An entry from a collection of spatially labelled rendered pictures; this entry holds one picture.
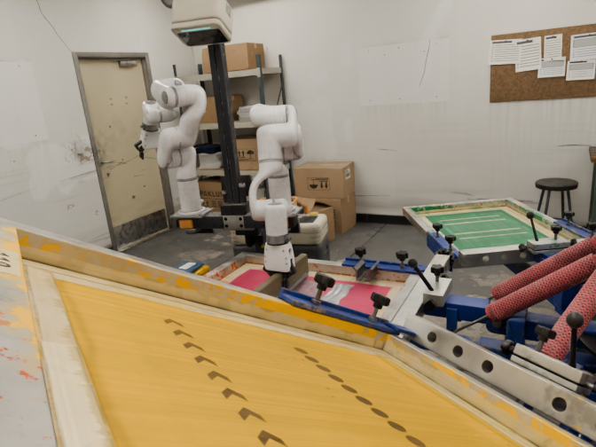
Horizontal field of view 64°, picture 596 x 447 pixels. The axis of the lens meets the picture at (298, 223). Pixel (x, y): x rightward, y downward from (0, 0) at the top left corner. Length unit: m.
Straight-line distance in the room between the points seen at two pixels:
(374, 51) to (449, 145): 1.26
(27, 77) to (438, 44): 3.88
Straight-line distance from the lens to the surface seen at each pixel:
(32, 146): 5.07
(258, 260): 2.02
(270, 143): 1.67
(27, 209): 5.04
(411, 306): 1.42
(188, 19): 2.00
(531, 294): 1.34
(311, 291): 1.74
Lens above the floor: 1.68
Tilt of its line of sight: 17 degrees down
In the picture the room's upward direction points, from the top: 5 degrees counter-clockwise
